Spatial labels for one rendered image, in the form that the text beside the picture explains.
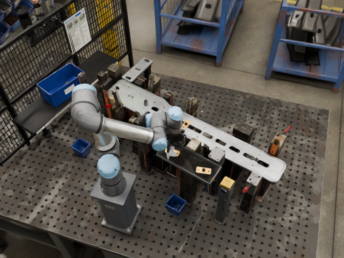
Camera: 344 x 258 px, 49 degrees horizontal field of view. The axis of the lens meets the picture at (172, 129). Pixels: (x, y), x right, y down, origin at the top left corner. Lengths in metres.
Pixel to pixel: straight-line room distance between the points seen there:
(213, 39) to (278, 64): 0.83
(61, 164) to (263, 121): 1.59
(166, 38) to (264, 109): 1.92
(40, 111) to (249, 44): 2.93
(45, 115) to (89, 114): 1.05
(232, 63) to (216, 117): 1.63
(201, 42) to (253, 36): 0.77
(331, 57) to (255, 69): 0.85
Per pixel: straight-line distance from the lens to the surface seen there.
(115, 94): 2.54
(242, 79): 4.39
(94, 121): 1.72
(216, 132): 2.54
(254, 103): 3.17
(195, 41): 4.59
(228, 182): 2.14
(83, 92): 1.80
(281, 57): 4.51
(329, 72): 4.47
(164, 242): 2.47
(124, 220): 2.39
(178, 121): 1.95
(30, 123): 2.73
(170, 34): 4.70
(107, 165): 2.02
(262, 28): 5.17
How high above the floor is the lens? 2.98
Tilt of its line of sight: 51 degrees down
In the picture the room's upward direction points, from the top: 1 degrees counter-clockwise
